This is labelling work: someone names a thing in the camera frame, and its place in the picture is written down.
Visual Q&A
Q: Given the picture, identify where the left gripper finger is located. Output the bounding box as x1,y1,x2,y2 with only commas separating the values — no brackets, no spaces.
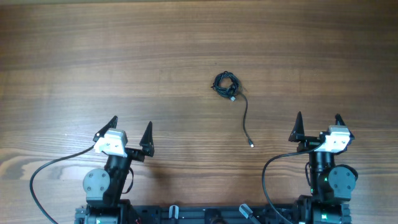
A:
139,121,155,157
93,116,118,142

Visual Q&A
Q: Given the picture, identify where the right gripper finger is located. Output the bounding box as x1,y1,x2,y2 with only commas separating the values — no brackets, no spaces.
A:
289,111,305,142
335,113,354,140

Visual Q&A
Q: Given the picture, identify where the black USB cable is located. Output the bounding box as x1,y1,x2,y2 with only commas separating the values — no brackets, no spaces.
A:
211,70,255,148

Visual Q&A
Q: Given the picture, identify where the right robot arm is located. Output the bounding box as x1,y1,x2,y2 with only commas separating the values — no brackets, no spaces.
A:
289,113,358,224

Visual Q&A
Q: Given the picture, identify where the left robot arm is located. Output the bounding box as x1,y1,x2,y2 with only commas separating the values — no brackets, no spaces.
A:
74,116,154,224

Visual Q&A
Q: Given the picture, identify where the right camera black cable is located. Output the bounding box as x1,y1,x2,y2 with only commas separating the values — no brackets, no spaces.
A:
261,141,326,224

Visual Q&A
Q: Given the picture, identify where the camera black cable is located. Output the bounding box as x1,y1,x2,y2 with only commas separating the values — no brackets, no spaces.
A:
29,144,96,224
261,141,326,224

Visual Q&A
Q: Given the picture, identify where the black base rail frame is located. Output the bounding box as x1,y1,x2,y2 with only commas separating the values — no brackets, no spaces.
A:
74,204,352,224

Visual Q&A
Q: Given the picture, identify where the left camera black cable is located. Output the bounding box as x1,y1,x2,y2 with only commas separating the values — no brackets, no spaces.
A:
29,144,96,224

